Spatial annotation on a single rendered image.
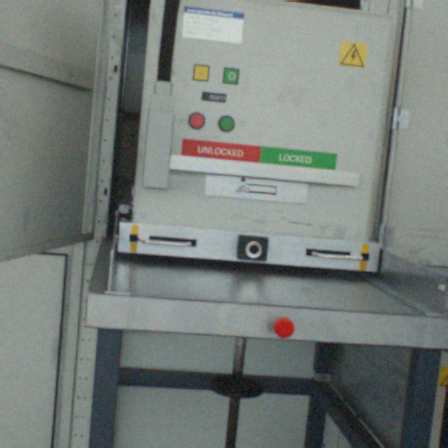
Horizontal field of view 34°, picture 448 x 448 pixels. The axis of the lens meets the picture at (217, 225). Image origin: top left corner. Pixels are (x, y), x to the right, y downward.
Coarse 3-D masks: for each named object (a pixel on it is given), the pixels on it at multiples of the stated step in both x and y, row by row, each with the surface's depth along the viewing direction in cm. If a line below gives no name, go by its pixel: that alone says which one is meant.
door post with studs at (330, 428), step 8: (368, 0) 182; (376, 0) 182; (384, 0) 183; (368, 8) 183; (376, 8) 183; (384, 8) 183; (328, 416) 193; (328, 424) 193; (328, 432) 194; (336, 432) 194; (328, 440) 194; (336, 440) 194
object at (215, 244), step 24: (120, 240) 146; (168, 240) 147; (192, 240) 148; (216, 240) 148; (288, 240) 150; (312, 240) 151; (336, 240) 151; (288, 264) 151; (312, 264) 151; (336, 264) 152
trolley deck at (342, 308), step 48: (96, 288) 117; (144, 288) 121; (192, 288) 125; (240, 288) 130; (288, 288) 134; (336, 288) 139; (240, 336) 117; (336, 336) 119; (384, 336) 120; (432, 336) 121
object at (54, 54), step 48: (0, 0) 130; (48, 0) 148; (96, 0) 172; (0, 48) 129; (48, 48) 151; (96, 48) 175; (0, 96) 134; (48, 96) 153; (0, 144) 136; (48, 144) 156; (0, 192) 138; (48, 192) 159; (96, 192) 179; (0, 240) 140; (48, 240) 162
